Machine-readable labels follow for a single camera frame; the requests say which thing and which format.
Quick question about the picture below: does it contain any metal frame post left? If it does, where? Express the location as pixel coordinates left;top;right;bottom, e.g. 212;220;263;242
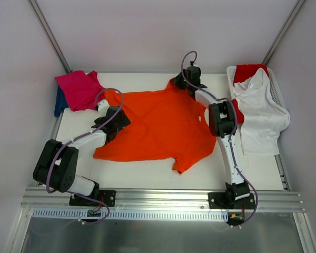
27;0;72;73

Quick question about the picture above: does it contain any pink t shirt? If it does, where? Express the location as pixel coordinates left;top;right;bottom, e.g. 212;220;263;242
55;70;105;111

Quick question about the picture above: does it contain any orange t shirt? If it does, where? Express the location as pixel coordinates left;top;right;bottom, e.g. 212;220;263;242
93;82;216;174

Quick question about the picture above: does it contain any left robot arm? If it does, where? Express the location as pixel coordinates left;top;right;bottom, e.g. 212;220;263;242
33;106;131;206

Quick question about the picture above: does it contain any aluminium mounting rail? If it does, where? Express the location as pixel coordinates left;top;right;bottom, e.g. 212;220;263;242
21;187;307;213

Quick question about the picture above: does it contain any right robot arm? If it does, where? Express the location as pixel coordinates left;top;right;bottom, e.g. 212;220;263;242
173;65;256;210

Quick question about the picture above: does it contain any metal frame post right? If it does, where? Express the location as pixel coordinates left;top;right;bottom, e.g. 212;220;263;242
262;0;307;65

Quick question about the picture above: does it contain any dark blue t shirt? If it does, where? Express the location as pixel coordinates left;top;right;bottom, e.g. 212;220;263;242
54;86;69;117

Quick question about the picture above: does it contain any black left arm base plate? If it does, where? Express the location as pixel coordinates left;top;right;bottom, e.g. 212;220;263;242
69;189;116;207

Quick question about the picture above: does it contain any white slotted cable duct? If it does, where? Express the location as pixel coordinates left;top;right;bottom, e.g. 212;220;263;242
32;208;228;222

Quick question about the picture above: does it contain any red t shirt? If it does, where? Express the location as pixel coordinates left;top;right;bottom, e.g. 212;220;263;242
231;64;269;124

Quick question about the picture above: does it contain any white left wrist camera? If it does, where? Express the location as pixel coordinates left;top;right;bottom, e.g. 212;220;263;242
95;99;110;114

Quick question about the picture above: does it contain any metal frame post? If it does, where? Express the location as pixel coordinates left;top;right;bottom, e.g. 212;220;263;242
27;0;72;73
262;0;307;65

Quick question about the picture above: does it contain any white tank top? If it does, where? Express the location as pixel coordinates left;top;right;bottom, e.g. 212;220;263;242
232;68;290;156

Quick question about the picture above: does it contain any white plastic laundry basket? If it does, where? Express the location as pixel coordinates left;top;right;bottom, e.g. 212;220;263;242
226;66;287;109

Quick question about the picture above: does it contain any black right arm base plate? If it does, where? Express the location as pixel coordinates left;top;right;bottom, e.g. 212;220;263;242
208;192;256;210

